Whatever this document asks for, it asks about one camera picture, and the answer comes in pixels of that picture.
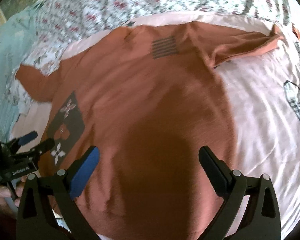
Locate left hand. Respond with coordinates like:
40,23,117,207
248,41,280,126
0,176,27,218

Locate large rose print pillow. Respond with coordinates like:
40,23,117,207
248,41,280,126
2,37,71,116

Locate teal floral blanket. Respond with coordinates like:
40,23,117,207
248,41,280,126
0,7,37,141

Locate pink heart-print bed sheet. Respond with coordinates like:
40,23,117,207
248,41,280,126
11,11,300,239

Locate small floral white quilt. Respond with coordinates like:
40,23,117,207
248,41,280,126
32,0,291,48

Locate rust orange knit sweater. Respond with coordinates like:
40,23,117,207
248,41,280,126
15,22,281,239

